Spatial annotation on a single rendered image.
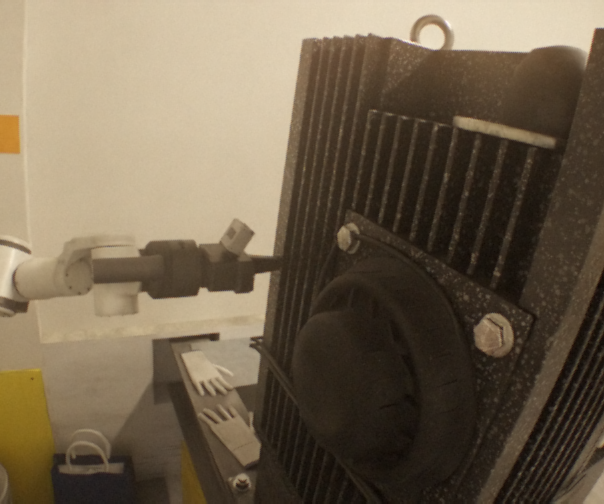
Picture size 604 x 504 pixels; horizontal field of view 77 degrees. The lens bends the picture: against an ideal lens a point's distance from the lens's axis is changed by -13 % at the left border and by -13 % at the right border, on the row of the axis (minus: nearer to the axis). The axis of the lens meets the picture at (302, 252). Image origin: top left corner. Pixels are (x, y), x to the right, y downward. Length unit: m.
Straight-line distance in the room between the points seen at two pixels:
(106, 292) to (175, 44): 0.86
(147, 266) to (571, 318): 0.49
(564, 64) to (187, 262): 0.51
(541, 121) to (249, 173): 1.16
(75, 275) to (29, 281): 0.09
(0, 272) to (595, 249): 0.80
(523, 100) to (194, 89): 1.09
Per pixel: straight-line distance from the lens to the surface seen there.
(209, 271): 0.65
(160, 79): 1.32
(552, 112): 0.36
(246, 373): 1.42
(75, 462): 1.72
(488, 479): 0.43
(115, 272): 0.59
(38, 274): 0.75
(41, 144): 1.32
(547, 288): 0.35
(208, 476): 1.43
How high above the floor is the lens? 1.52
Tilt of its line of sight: 20 degrees down
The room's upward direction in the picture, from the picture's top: 9 degrees clockwise
